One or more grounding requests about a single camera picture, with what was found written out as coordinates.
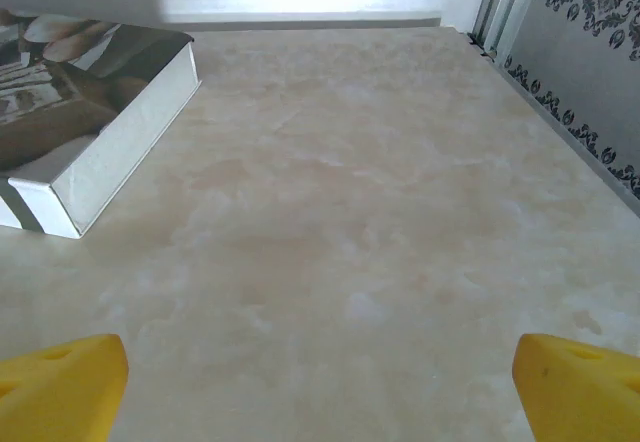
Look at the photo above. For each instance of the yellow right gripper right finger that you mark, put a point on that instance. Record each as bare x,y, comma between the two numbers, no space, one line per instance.
585,397

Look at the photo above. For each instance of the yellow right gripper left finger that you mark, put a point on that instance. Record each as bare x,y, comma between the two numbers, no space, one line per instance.
55,392

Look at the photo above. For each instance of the white book with photo cover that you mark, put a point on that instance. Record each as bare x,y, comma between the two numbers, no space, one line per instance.
75,112

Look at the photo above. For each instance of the aluminium frame post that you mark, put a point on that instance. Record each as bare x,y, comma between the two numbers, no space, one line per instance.
500,2

